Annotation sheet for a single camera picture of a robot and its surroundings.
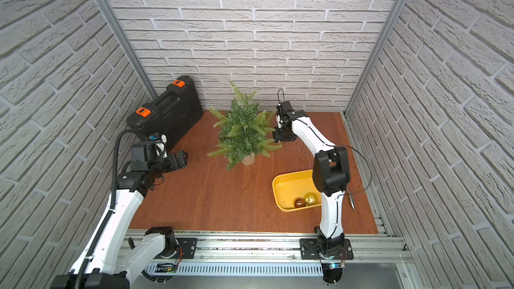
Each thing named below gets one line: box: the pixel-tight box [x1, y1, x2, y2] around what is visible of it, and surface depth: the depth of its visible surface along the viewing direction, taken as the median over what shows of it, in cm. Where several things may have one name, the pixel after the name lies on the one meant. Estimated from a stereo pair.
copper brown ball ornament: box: [293, 198, 306, 209], surface depth 84 cm
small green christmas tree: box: [207, 81, 282, 171], surface depth 79 cm
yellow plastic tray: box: [271, 169, 322, 213], surface depth 89 cm
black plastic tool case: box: [126, 75, 204, 150], surface depth 92 cm
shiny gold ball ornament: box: [303, 192, 318, 206], surface depth 84 cm
